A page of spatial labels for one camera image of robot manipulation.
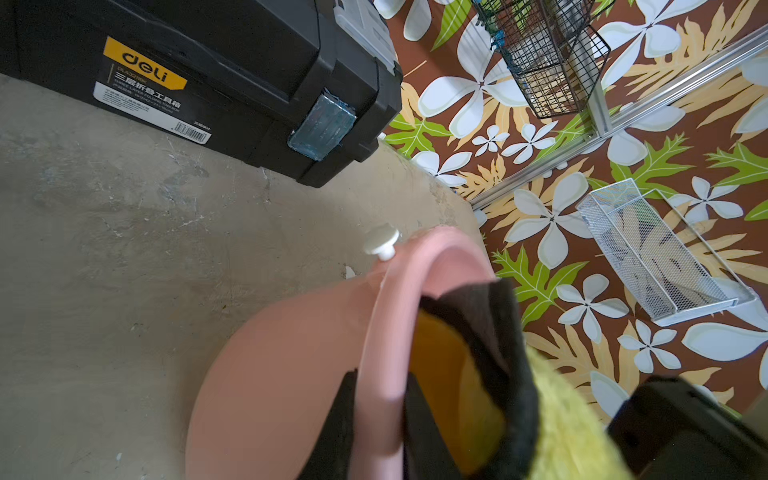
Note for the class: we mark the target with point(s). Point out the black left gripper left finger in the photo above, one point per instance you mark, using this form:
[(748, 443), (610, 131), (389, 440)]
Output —
[(330, 456)]

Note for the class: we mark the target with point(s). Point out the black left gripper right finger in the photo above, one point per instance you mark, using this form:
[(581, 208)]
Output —
[(426, 455)]

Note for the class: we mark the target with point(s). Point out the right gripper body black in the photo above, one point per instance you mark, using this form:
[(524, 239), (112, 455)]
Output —
[(671, 429)]

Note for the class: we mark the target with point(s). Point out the pink plastic bucket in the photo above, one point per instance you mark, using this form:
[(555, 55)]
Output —
[(264, 400)]

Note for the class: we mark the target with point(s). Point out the yellow microfiber cloth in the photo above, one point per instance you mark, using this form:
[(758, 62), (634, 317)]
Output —
[(502, 410)]

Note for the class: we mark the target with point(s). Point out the black plastic toolbox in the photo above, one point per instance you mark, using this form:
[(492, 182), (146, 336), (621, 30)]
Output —
[(295, 87)]

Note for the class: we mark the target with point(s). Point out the white bucket handle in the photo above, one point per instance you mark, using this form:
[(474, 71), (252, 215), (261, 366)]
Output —
[(381, 241)]

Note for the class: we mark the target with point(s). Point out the black wire basket back wall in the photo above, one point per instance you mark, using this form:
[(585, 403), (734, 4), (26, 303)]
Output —
[(551, 49)]

